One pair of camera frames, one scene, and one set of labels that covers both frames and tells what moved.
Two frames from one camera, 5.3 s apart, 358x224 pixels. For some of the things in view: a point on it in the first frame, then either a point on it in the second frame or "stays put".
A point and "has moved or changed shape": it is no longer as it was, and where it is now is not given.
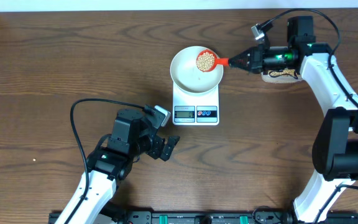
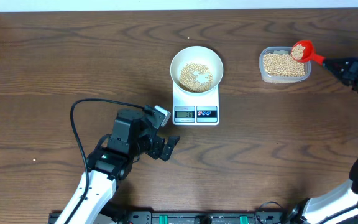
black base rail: [212, 217] stays put
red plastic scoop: [206, 61] has moved or changed shape
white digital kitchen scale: [196, 109] stays put
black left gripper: [155, 151] stays put
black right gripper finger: [244, 60] -> [339, 66]
